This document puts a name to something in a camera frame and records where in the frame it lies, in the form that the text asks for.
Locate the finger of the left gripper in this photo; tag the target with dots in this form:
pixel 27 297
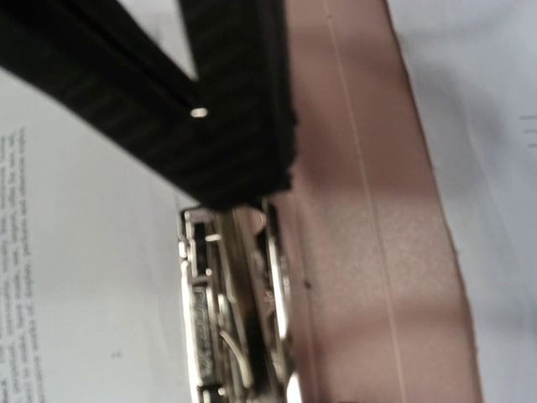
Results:
pixel 226 138

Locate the metal clip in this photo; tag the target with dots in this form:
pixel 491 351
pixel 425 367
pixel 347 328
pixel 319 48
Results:
pixel 236 306

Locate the remaining white paper stack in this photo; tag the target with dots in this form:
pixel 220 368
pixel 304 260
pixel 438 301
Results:
pixel 91 302

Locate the translucent grey plastic sheet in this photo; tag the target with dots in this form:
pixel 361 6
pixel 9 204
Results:
pixel 380 313

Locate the white printed paper sheets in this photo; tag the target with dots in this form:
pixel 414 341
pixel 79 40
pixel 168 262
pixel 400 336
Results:
pixel 472 69

